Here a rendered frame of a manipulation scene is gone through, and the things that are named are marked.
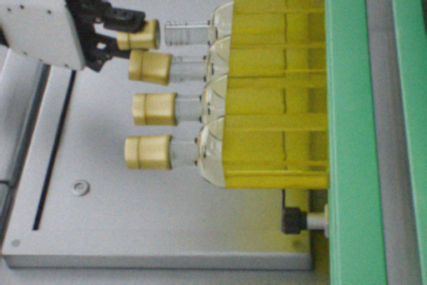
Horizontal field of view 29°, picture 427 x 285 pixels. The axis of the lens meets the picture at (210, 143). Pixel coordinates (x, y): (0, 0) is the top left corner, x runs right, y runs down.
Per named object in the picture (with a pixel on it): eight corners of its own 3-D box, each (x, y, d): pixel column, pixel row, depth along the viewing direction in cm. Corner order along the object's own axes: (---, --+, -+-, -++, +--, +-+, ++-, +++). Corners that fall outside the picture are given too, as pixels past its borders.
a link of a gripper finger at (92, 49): (83, 70, 99) (113, 59, 95) (57, 42, 97) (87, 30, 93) (92, 54, 101) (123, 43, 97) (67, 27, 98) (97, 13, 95)
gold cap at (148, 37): (162, 35, 96) (124, 36, 96) (157, 12, 93) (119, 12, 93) (158, 56, 93) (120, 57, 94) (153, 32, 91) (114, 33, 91)
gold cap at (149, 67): (170, 70, 92) (131, 64, 91) (173, 47, 89) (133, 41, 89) (167, 92, 89) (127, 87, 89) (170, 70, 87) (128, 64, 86)
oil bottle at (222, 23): (399, 30, 94) (213, 34, 96) (404, -9, 90) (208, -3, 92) (404, 65, 90) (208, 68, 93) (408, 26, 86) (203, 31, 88)
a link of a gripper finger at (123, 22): (82, 26, 93) (136, 35, 91) (75, 4, 90) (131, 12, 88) (93, 7, 95) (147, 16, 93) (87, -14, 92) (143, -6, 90)
